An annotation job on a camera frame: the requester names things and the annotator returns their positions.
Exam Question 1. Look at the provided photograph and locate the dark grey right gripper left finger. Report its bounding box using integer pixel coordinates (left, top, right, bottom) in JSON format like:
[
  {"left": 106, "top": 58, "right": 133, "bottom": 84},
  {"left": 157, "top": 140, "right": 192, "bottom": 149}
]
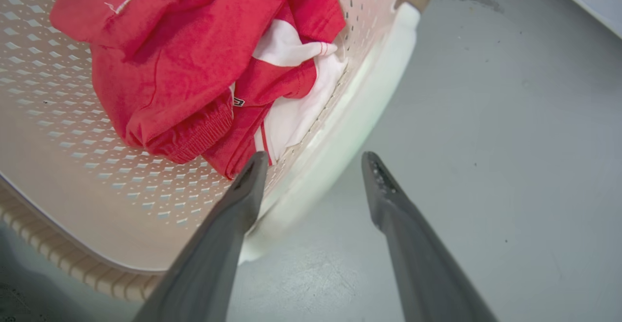
[{"left": 132, "top": 151, "right": 269, "bottom": 322}]

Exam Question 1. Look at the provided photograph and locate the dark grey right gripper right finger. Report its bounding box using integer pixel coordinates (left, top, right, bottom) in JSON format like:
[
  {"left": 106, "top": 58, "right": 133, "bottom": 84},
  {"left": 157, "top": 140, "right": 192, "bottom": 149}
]
[{"left": 361, "top": 151, "right": 499, "bottom": 322}]

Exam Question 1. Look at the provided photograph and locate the beige perforated plastic laundry basket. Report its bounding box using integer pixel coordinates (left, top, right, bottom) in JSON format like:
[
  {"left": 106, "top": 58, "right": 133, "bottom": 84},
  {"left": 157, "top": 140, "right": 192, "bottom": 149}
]
[{"left": 0, "top": 0, "right": 436, "bottom": 303}]

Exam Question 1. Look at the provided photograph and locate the red and white garment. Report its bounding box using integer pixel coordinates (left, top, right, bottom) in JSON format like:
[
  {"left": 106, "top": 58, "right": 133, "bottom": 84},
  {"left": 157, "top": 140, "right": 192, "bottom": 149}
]
[{"left": 50, "top": 0, "right": 348, "bottom": 180}]

